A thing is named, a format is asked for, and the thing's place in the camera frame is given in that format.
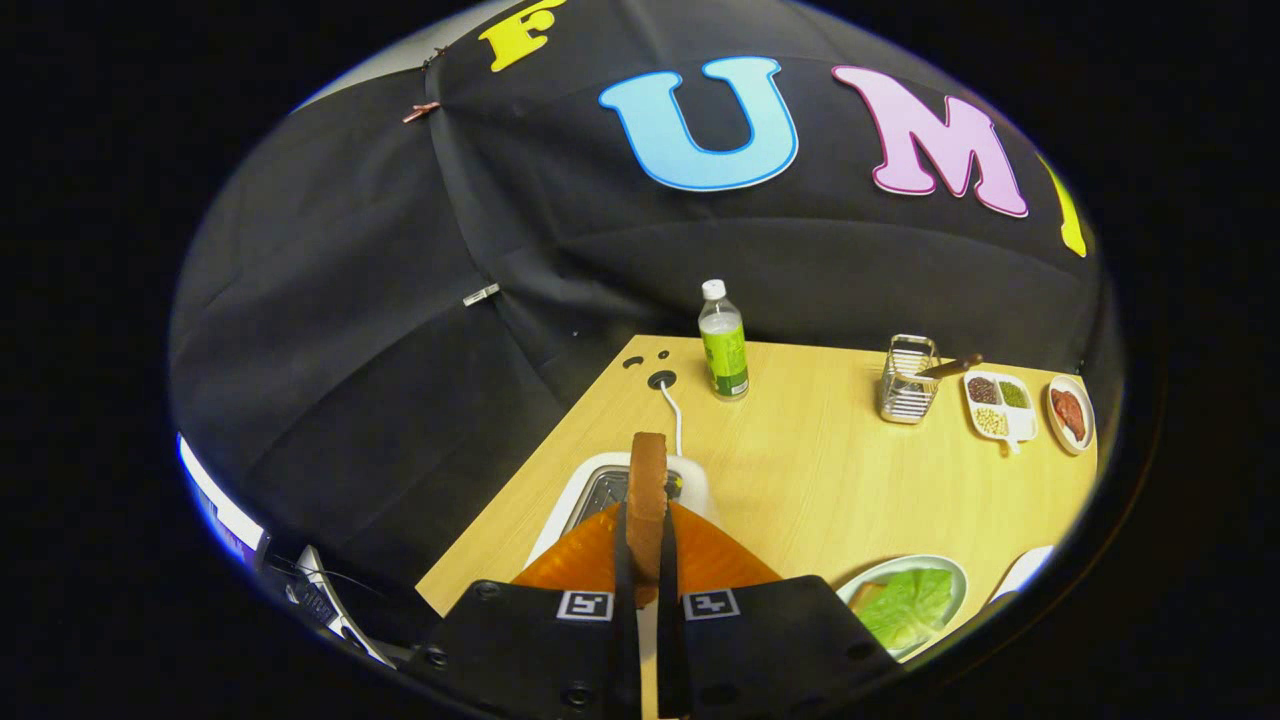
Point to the green lettuce leaf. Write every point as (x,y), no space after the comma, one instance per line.
(910,605)

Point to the white round meat plate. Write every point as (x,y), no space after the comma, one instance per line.
(1088,420)

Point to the light green plate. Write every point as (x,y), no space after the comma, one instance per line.
(955,580)

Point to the pink cloth clip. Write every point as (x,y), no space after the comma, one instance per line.
(421,112)

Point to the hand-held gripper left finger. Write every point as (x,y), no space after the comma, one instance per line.
(626,640)

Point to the white rounded rectangular plate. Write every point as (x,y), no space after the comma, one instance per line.
(1025,572)

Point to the green label water bottle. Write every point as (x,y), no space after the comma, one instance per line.
(724,350)

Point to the black backdrop cloth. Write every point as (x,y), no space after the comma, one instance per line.
(350,350)

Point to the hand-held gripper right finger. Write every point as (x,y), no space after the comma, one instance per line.
(668,650)

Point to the white toaster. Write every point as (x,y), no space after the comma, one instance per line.
(585,480)

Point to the red meat piece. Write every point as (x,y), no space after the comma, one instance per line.
(1068,412)

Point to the white cloth clip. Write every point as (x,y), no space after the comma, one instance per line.
(481,294)

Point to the toasted bread slice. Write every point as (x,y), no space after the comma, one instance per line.
(647,500)

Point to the white divided bean dish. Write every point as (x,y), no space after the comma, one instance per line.
(1000,410)

